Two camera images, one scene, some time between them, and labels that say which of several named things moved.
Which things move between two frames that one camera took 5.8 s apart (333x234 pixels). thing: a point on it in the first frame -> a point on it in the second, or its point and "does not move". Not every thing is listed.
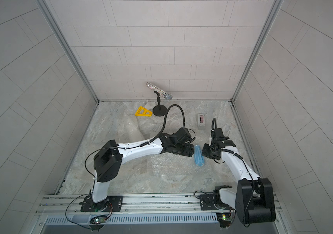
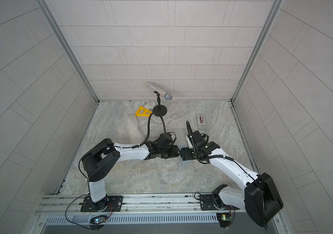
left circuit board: x=98 y=219 does not move
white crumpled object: x=150 y=105 does not move
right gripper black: x=205 y=153 -> x=185 y=153
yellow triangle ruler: x=142 y=111 does not move
